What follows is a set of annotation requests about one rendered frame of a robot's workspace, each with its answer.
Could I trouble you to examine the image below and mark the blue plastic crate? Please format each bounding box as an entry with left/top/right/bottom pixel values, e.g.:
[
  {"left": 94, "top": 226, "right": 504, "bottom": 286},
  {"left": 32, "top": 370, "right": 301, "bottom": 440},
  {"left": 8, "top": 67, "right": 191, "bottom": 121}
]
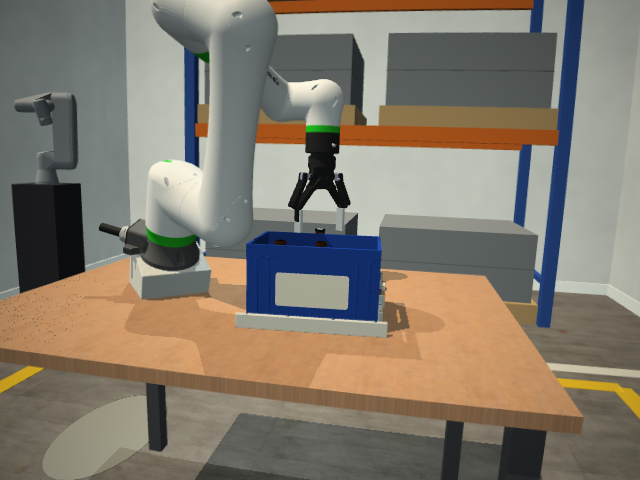
[{"left": 246, "top": 231, "right": 382, "bottom": 322}]

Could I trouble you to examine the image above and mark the white flat bar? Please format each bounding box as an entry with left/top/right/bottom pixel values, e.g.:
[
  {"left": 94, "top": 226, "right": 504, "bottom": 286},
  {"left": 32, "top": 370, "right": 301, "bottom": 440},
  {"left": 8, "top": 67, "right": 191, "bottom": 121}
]
[{"left": 235, "top": 295, "right": 388, "bottom": 338}]

